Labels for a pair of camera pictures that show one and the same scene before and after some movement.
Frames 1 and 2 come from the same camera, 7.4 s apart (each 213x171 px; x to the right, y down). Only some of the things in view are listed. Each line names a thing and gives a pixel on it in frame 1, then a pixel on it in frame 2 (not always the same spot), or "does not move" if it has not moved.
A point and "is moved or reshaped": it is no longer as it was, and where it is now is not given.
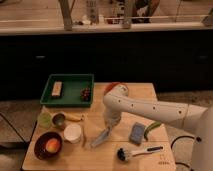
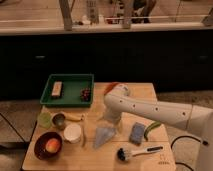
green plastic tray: (69, 90) does not move
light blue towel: (102, 136) is moved or reshaped
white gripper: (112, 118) does not move
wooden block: (57, 88) does not move
